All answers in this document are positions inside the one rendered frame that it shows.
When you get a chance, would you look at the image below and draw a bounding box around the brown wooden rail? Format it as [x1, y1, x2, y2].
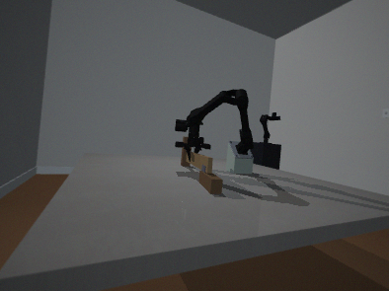
[186, 152, 213, 174]

